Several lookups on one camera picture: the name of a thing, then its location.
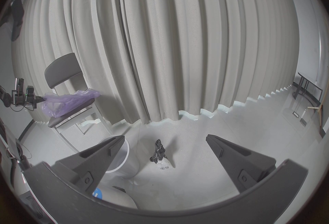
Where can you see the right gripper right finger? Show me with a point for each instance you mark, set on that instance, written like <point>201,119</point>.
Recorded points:
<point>239,163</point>

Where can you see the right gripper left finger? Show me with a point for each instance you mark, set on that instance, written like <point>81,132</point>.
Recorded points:
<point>90,166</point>

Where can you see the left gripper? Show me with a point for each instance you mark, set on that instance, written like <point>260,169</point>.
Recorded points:
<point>30,101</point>

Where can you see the purple plastic bag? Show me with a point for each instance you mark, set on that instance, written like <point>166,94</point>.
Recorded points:
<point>66,102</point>

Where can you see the black plastic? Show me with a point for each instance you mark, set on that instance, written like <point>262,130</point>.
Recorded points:
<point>158,153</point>

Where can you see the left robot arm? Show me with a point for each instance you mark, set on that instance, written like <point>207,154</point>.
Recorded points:
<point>6,97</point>

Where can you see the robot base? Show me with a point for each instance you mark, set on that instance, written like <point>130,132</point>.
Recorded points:
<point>118,197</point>

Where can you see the white trash bin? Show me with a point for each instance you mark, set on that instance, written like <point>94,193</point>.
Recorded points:
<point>128,163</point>

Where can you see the grey and white chair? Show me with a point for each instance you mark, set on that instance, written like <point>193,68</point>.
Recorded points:
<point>61,70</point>

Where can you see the white curtain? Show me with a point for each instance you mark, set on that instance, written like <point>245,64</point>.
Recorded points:
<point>90,25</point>
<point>205,37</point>

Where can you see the dark small table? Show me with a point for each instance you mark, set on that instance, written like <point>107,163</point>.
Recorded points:
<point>305,81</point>

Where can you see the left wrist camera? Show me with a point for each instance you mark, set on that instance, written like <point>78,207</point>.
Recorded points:
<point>29,91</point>

